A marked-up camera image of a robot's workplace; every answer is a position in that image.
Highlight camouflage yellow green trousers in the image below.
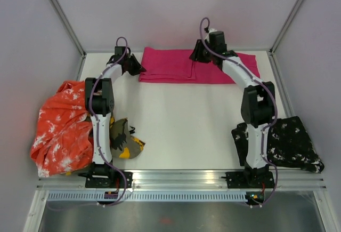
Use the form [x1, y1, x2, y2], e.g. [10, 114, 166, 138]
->
[66, 114, 147, 177]

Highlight right aluminium frame post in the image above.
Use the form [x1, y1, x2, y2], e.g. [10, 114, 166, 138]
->
[269, 0, 305, 56]

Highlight aluminium front rail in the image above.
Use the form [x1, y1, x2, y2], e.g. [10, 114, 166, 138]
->
[36, 169, 327, 191]

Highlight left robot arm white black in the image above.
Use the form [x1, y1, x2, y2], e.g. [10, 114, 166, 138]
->
[84, 46, 145, 190]

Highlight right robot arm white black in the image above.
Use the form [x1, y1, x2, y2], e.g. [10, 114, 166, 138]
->
[190, 27, 278, 189]

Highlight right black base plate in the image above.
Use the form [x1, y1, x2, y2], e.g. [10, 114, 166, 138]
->
[225, 171, 275, 189]

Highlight white slotted cable duct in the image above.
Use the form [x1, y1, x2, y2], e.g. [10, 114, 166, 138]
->
[47, 190, 247, 202]

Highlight pink trousers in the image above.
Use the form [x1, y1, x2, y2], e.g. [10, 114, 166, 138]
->
[138, 46, 261, 85]

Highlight left aluminium frame post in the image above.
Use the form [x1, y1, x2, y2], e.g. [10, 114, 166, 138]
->
[48, 0, 86, 57]

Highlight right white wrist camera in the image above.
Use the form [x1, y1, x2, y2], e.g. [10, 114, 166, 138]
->
[208, 28, 223, 35]

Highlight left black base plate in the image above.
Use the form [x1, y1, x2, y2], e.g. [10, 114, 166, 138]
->
[79, 171, 133, 189]

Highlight orange white tie-dye trousers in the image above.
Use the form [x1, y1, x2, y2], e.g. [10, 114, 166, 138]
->
[30, 81, 93, 178]

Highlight black white folded trousers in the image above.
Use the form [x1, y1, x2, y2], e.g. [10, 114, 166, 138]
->
[231, 116, 324, 175]

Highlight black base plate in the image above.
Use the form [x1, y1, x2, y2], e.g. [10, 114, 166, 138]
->
[79, 171, 133, 189]
[225, 171, 275, 189]

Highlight aluminium frame post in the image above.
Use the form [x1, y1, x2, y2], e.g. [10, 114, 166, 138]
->
[48, 0, 86, 57]
[269, 0, 305, 56]

